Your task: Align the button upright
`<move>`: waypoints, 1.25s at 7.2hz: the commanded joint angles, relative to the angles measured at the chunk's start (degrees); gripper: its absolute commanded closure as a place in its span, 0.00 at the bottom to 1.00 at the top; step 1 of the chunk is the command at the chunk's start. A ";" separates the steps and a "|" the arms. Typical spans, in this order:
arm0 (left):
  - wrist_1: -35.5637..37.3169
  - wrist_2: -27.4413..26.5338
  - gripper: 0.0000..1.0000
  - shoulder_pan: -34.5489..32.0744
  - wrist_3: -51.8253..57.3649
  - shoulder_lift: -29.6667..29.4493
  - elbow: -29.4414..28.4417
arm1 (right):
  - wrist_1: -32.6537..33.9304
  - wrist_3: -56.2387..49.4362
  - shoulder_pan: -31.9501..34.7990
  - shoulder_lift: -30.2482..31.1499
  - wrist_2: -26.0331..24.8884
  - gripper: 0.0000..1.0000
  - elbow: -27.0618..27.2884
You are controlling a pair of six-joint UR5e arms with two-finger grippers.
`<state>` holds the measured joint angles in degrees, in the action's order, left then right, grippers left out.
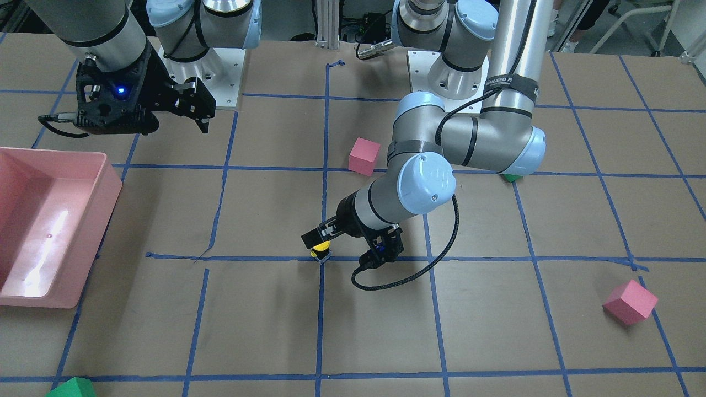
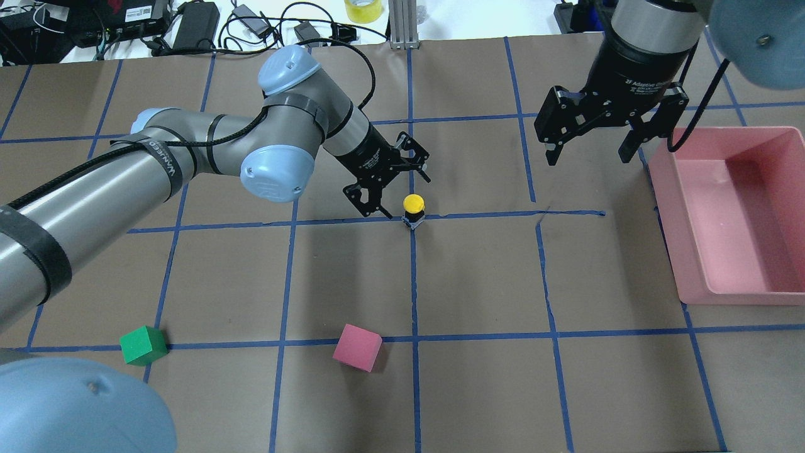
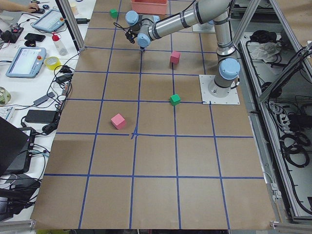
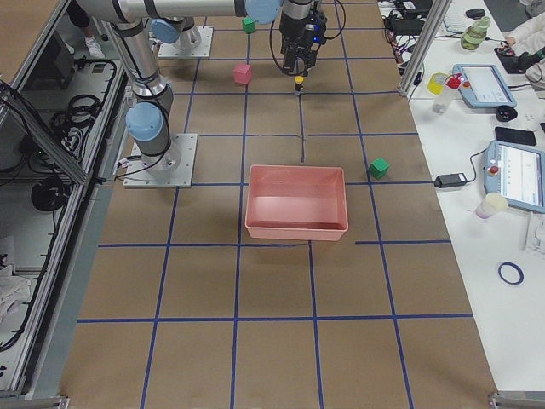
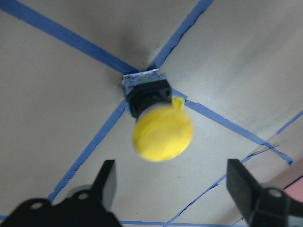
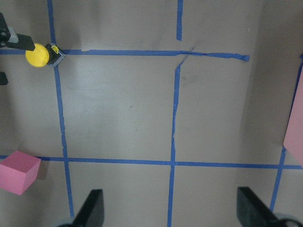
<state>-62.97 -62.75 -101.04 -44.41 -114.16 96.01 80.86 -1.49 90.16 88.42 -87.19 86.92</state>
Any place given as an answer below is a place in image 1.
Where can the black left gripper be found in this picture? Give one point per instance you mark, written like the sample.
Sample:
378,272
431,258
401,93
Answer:
347,211

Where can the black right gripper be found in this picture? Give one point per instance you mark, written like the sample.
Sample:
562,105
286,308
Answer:
158,88

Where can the yellow push button switch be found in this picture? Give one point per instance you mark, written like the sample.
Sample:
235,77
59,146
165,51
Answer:
321,252

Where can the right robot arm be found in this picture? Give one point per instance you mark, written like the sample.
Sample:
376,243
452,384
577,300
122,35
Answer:
111,31

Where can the pink cube near centre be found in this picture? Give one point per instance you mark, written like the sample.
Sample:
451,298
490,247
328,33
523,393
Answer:
363,156

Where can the pink plastic bin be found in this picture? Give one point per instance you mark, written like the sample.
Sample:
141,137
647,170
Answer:
55,206

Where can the green cube near base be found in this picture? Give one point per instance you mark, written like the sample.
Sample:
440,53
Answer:
510,178

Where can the green cube near bin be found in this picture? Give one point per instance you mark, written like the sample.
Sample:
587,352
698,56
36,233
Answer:
74,387

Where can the pink cube far corner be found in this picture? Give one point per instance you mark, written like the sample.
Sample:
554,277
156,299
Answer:
630,303

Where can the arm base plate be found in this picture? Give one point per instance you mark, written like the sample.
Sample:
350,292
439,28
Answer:
429,73
220,69

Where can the aluminium frame post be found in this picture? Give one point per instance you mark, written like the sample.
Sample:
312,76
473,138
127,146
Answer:
327,18

